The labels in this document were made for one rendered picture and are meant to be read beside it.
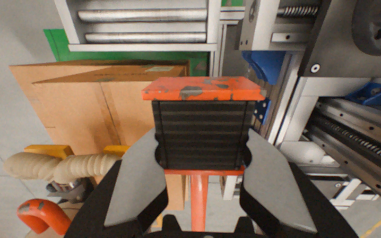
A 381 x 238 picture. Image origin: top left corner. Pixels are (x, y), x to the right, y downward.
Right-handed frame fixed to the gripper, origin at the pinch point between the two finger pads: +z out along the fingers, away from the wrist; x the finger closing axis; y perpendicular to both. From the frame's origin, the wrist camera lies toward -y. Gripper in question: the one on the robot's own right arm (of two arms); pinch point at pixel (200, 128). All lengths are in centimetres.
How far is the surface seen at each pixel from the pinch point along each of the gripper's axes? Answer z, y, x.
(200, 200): -0.8, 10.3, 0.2
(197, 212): -0.8, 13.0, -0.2
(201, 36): 63, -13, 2
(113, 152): 11.3, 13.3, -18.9
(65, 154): 11.5, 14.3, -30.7
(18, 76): 64, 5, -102
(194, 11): 64, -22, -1
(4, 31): 119, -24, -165
